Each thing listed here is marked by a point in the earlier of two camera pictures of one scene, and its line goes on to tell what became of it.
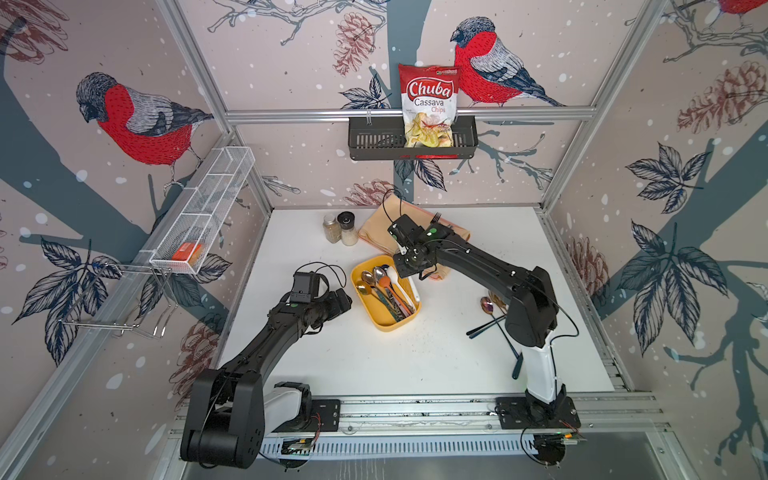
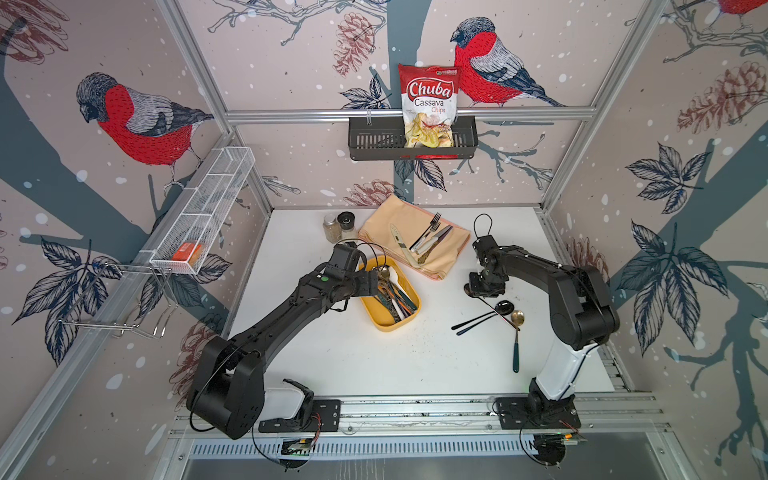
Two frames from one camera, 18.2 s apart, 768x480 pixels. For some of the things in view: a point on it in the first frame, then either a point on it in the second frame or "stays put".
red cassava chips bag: x=429 y=101 stays put
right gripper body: x=405 y=266 -> x=482 y=285
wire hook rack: x=125 y=296 stays put
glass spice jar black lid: x=349 y=235 stays put
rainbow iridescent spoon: x=488 y=307 -> x=404 y=302
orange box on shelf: x=188 y=251 stays put
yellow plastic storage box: x=387 y=298 stays put
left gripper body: x=328 y=307 -> x=361 y=284
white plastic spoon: x=393 y=277 stays put
